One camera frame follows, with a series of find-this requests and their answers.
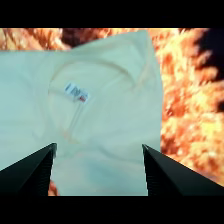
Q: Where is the cream white T-shirt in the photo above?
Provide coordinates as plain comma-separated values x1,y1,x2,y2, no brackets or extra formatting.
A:
0,29,164,197

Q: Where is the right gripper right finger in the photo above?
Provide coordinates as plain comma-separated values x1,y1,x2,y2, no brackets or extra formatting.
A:
141,143,224,197

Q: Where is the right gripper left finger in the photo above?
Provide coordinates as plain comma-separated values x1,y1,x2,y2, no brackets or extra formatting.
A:
0,142,58,197

